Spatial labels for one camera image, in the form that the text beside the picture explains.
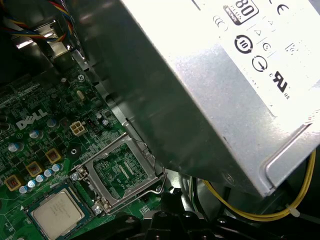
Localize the silver green CPU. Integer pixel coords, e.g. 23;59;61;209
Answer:
26;187;89;240

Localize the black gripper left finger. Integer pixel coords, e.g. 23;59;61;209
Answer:
96;191;173;240

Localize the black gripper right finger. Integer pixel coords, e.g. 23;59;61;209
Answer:
172;187;253;240

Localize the multicolour wire bundle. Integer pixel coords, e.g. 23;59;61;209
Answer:
0;0;76;43

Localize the metal locking lever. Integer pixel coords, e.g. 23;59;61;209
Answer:
106;166;168;215

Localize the black PC case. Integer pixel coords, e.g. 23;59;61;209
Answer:
0;0;320;240

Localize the yellow wire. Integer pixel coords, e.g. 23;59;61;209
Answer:
203;149;317;223

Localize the green Dell motherboard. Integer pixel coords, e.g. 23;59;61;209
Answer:
0;62;176;240

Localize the metal socket cover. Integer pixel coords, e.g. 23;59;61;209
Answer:
71;132;167;216

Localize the grey power supply unit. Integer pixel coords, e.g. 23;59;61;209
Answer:
66;0;320;198

